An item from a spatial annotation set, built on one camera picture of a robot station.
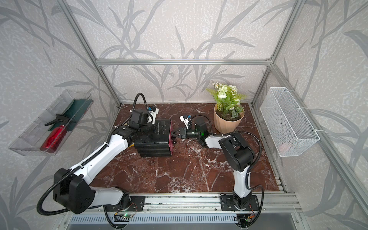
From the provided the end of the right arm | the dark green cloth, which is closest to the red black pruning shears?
Answer: the dark green cloth

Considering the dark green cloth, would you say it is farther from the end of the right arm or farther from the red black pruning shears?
the end of the right arm

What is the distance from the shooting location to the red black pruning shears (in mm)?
567

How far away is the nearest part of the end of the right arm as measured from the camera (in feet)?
2.47

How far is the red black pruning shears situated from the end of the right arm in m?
0.49
